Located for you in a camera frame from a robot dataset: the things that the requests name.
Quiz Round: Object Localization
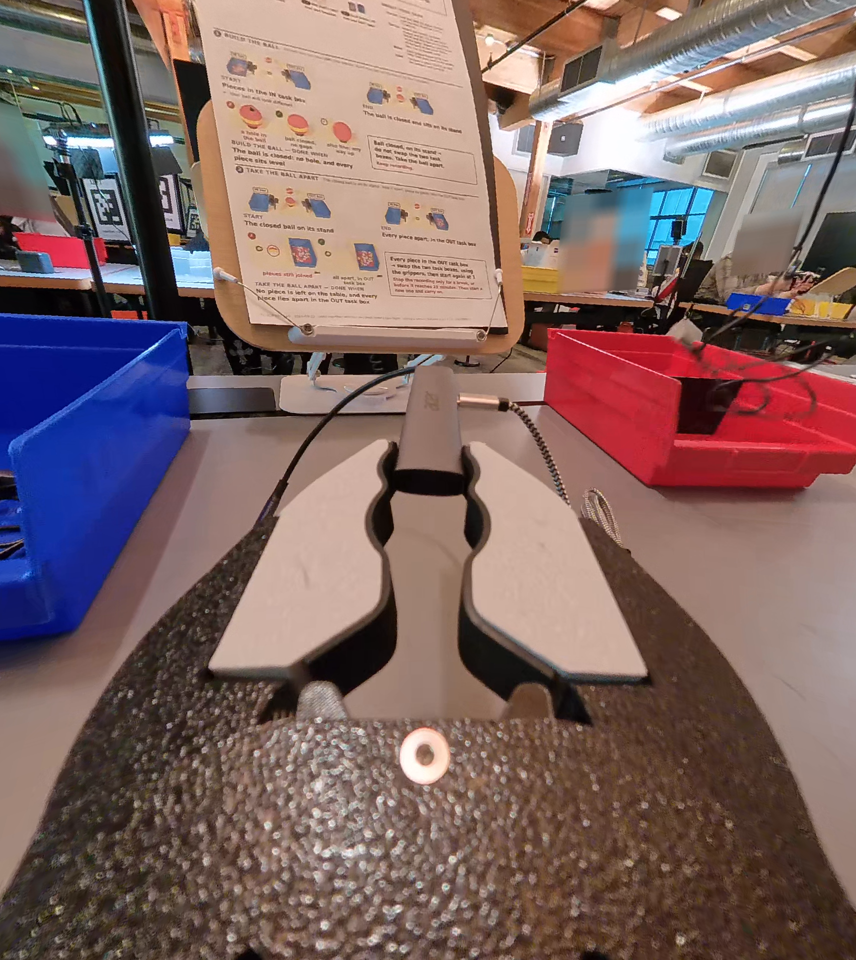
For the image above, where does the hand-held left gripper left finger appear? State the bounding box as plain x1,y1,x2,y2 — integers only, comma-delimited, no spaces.
206,438,399,684

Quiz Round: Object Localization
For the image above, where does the black computer monitor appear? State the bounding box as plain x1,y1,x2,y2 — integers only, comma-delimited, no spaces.
803,212,856,280

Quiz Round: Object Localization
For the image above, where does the red plastic bin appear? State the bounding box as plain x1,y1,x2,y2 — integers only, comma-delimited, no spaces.
544,328,856,490
14,232,108,270

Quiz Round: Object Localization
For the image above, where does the blue plastic bin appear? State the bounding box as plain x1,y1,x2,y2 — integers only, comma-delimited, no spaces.
0,311,193,650

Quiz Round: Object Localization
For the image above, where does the long work table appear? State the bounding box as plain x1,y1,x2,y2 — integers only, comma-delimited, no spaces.
0,262,219,298
521,288,856,336

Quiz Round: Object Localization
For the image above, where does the silver ventilation duct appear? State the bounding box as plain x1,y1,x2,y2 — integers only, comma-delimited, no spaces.
638,36,856,142
664,112,856,165
529,0,856,123

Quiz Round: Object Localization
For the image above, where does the wooden document stand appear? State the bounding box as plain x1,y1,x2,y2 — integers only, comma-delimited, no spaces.
194,97,527,415

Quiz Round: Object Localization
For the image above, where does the black metal pole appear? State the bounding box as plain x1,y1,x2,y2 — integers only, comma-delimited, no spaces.
83,0,179,325

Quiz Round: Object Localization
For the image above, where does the open cardboard box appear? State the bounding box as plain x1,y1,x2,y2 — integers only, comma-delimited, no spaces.
794,266,856,321

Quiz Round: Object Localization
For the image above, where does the printed instruction sheet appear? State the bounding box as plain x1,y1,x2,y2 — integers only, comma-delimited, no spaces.
201,0,510,333

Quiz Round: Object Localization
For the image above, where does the grey usb hub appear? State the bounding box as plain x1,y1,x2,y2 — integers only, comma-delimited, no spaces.
390,365,472,498

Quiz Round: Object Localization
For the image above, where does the black tripod stand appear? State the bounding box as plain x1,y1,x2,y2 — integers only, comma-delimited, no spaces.
45,135,112,316

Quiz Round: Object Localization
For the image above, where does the braided usb-c cable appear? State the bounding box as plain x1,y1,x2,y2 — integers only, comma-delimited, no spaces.
458,393,628,552

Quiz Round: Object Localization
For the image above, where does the long thin black cable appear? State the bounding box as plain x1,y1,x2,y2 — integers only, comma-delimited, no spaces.
686,45,856,423

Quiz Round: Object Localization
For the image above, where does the black hub cable with plug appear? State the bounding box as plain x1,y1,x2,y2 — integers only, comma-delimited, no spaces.
254,366,429,528

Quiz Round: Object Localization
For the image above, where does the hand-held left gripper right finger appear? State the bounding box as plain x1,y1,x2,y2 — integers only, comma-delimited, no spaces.
460,439,652,685

